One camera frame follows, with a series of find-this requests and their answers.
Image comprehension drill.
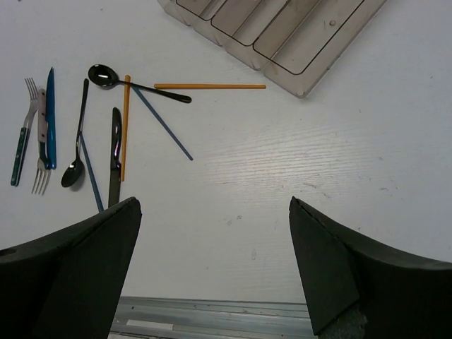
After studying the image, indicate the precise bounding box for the orange chopstick upright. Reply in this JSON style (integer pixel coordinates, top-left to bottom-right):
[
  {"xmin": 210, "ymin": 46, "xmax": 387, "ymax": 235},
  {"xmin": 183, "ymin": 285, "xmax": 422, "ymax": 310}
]
[{"xmin": 121, "ymin": 84, "xmax": 131, "ymax": 182}]

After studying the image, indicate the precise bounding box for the orange chopstick crosswise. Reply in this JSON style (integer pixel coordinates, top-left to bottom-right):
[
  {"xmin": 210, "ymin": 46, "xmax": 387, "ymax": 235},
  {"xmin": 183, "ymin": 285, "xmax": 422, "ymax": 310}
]
[{"xmin": 154, "ymin": 83, "xmax": 266, "ymax": 90}]

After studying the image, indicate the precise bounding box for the blue knife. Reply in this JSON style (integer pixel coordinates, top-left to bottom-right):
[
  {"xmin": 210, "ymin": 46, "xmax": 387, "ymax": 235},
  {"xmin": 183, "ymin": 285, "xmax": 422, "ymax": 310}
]
[{"xmin": 46, "ymin": 67, "xmax": 57, "ymax": 170}]

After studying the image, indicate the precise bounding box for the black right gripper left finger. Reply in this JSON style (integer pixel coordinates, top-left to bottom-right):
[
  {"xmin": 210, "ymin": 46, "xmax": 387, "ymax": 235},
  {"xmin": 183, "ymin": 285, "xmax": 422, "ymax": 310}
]
[{"xmin": 1, "ymin": 197, "xmax": 142, "ymax": 338}]

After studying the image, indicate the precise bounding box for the pink handled fork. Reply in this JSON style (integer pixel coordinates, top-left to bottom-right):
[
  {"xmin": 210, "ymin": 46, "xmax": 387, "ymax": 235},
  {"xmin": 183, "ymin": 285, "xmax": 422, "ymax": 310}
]
[{"xmin": 32, "ymin": 88, "xmax": 50, "ymax": 195}]

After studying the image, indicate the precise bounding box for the aluminium table edge rail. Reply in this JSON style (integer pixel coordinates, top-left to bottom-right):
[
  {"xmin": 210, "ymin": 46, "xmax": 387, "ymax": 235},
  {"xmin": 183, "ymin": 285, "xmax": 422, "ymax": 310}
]
[{"xmin": 111, "ymin": 297, "xmax": 316, "ymax": 338}]

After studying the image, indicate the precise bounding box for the blue chopstick lower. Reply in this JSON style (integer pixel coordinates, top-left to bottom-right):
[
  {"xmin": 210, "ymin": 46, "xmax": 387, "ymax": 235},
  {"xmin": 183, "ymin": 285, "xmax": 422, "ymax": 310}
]
[{"xmin": 80, "ymin": 134, "xmax": 104, "ymax": 213}]

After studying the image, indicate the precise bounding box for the smoky clear divided organizer tray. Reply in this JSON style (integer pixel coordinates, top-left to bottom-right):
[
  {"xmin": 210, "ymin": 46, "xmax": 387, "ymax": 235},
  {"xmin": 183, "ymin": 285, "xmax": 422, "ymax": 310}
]
[{"xmin": 159, "ymin": 0, "xmax": 384, "ymax": 97}]

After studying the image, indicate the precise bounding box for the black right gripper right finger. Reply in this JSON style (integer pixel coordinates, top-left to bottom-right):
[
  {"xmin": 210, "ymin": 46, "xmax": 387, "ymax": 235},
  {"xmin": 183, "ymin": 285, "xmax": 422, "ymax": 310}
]
[{"xmin": 289, "ymin": 198, "xmax": 451, "ymax": 338}]

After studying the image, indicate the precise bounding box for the black steak knife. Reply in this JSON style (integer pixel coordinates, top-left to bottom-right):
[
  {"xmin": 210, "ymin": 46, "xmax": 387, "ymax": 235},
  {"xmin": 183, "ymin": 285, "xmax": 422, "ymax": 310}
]
[{"xmin": 108, "ymin": 107, "xmax": 122, "ymax": 208}]

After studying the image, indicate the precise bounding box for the green handled fork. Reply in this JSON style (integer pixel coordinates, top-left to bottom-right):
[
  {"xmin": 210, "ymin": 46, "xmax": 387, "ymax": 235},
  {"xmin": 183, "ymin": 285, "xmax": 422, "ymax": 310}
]
[{"xmin": 10, "ymin": 78, "xmax": 38, "ymax": 186}]

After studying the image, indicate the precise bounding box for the black spoon long handle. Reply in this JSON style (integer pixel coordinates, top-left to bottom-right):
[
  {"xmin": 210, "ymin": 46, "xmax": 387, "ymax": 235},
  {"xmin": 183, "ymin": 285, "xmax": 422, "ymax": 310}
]
[{"xmin": 61, "ymin": 78, "xmax": 89, "ymax": 188}]

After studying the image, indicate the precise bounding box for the black spoon near tray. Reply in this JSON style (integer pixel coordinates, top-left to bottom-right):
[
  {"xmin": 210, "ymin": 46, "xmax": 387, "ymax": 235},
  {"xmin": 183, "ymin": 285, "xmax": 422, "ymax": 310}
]
[{"xmin": 88, "ymin": 64, "xmax": 192, "ymax": 104}]

